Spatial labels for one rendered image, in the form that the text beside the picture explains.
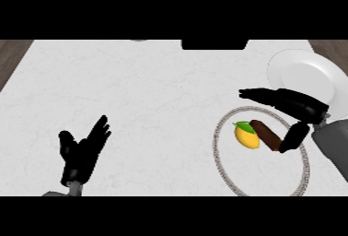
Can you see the brown oblong vegetable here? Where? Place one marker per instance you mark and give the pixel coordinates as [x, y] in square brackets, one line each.
[265, 134]

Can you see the black appliance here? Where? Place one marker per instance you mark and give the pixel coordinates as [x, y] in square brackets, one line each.
[213, 44]

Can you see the white round plate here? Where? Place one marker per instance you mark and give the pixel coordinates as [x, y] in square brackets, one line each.
[312, 80]

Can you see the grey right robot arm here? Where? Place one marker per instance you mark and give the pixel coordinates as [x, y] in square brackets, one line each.
[333, 144]

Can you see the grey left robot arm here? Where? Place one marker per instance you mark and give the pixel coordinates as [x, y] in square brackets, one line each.
[67, 190]

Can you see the white round placemat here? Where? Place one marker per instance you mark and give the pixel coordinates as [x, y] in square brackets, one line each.
[262, 166]

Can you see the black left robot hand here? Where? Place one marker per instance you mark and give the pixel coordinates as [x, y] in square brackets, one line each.
[82, 152]

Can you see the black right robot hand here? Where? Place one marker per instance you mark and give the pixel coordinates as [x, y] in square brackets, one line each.
[293, 106]

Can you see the yellow lemon with green leaf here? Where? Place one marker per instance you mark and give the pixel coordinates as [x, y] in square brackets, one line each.
[246, 136]

